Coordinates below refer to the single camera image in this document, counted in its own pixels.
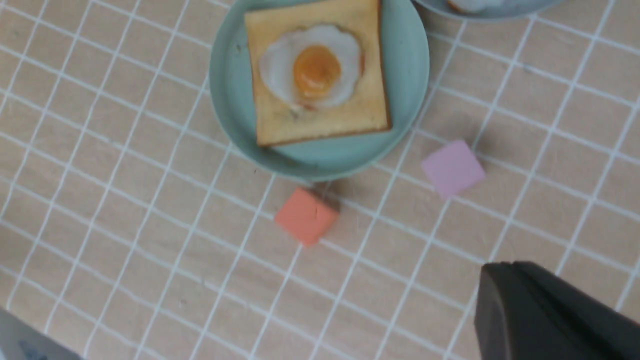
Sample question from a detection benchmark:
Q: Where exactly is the orange red cube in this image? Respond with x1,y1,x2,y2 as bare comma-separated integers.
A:
274,187,339,248

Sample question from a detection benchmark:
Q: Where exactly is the grey blue plate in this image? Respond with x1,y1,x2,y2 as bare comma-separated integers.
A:
415,0,562,23

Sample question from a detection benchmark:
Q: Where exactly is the toast slice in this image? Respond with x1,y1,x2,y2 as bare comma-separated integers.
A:
244,0,393,147

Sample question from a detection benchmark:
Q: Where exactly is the fried egg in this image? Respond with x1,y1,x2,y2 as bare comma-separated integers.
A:
258,24,363,110

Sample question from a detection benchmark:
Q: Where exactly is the pink cube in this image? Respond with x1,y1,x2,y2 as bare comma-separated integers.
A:
421,139,486,199

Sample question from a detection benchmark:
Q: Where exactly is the teal green plate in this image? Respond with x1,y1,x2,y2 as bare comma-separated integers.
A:
209,0,430,182

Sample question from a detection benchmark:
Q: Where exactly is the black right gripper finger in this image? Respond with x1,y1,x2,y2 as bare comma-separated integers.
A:
474,260,640,360

